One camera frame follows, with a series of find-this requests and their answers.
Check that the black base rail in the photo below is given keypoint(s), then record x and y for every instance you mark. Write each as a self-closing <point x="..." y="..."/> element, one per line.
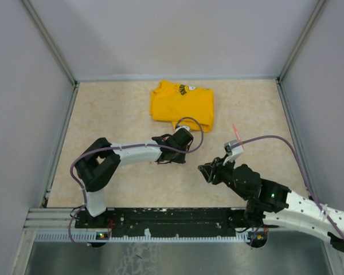
<point x="161" y="225"/>

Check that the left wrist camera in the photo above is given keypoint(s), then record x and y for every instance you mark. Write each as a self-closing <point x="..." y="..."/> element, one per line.
<point x="186" y="127"/>

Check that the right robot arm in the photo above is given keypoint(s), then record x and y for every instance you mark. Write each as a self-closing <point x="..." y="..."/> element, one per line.
<point x="272" y="204"/>

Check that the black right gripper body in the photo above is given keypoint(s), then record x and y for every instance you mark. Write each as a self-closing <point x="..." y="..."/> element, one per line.
<point x="220" y="173"/>

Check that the orange pink highlighter pen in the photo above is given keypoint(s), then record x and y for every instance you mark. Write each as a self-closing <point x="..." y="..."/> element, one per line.
<point x="237" y="135"/>

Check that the aluminium frame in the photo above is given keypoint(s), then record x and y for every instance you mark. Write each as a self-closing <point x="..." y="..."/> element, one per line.
<point x="201" y="45"/>

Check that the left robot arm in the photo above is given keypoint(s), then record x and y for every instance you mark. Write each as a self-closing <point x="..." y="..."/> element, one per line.
<point x="96" y="166"/>

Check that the yellow folded t-shirt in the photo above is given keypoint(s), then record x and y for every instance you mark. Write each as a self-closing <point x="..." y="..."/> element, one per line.
<point x="170" y="102"/>

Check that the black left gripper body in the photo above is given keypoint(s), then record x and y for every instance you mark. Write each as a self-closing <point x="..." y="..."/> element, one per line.
<point x="179" y="157"/>

